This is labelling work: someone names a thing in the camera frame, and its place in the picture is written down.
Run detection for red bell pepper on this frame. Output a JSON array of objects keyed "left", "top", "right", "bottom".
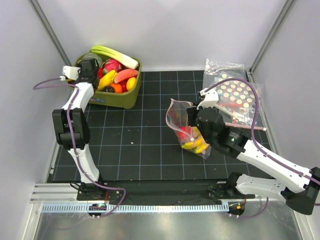
[{"left": 97, "top": 67, "right": 104, "bottom": 79}]

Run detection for yellow banana bunch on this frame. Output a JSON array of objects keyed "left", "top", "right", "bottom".
[{"left": 181, "top": 126, "right": 209, "bottom": 154}]

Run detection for clear pink zip bag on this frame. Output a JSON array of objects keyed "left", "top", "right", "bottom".
[{"left": 165, "top": 98, "right": 211, "bottom": 159}]

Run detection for red apple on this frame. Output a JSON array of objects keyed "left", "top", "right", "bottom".
[{"left": 177, "top": 126, "right": 192, "bottom": 143}]

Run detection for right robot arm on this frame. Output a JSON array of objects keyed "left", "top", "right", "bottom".
[{"left": 186, "top": 106, "right": 320, "bottom": 216}]

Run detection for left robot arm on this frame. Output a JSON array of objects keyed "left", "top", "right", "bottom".
[{"left": 52, "top": 58, "right": 106, "bottom": 201}]

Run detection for stack of dotted zip bags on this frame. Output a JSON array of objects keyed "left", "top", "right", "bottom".
[{"left": 202, "top": 59, "right": 256, "bottom": 129}]

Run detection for green melon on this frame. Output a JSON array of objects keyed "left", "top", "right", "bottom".
[{"left": 82, "top": 52, "right": 103, "bottom": 68}]

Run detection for small yellow banana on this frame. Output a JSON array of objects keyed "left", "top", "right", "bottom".
[{"left": 97, "top": 69, "right": 117, "bottom": 92}]

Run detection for pink dragon fruit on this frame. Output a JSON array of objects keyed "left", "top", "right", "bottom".
[{"left": 102, "top": 58, "right": 124, "bottom": 75}]

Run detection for dark purple plum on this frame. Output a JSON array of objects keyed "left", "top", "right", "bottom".
[{"left": 103, "top": 86, "right": 115, "bottom": 93}]

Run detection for orange fruit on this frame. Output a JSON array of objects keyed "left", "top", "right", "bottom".
[{"left": 110, "top": 83, "right": 123, "bottom": 94}]

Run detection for red watermelon slice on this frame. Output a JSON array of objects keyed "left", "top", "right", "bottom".
[{"left": 114, "top": 69, "right": 139, "bottom": 84}]

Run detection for yellow lemon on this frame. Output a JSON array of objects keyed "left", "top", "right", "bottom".
[{"left": 126, "top": 77, "right": 137, "bottom": 92}]

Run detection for green white leek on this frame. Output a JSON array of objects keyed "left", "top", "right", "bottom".
[{"left": 90, "top": 45, "right": 139, "bottom": 70}]

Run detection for olive green plastic basket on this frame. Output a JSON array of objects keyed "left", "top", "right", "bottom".
[{"left": 62, "top": 54, "right": 141, "bottom": 111}]

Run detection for black grid mat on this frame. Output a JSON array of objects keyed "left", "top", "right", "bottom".
[{"left": 45, "top": 70, "right": 286, "bottom": 183}]

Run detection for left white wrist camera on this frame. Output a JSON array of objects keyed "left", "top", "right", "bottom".
[{"left": 59, "top": 65, "right": 81, "bottom": 81}]

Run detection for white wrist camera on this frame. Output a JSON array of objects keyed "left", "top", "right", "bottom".
[
  {"left": 59, "top": 65, "right": 81, "bottom": 81},
  {"left": 196, "top": 88, "right": 219, "bottom": 110}
]

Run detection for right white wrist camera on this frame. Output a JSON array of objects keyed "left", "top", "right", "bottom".
[{"left": 196, "top": 88, "right": 219, "bottom": 110}]

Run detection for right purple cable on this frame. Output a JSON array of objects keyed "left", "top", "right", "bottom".
[{"left": 199, "top": 77, "right": 320, "bottom": 220}]

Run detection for purple cable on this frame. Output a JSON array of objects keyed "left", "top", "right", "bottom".
[
  {"left": 32, "top": 77, "right": 127, "bottom": 218},
  {"left": 199, "top": 77, "right": 320, "bottom": 220}
]

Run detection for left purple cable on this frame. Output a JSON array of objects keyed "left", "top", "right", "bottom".
[{"left": 32, "top": 77, "right": 127, "bottom": 218}]

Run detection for left aluminium frame post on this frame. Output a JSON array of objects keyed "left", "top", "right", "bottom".
[{"left": 28, "top": 0, "right": 71, "bottom": 66}]

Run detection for aluminium frame post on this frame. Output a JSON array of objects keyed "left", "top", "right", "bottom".
[
  {"left": 28, "top": 0, "right": 71, "bottom": 66},
  {"left": 249, "top": 0, "right": 297, "bottom": 75}
]

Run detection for slotted cable duct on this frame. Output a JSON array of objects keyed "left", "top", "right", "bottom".
[{"left": 41, "top": 202, "right": 229, "bottom": 214}]

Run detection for right aluminium frame post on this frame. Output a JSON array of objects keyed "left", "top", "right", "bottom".
[{"left": 249, "top": 0, "right": 297, "bottom": 75}]

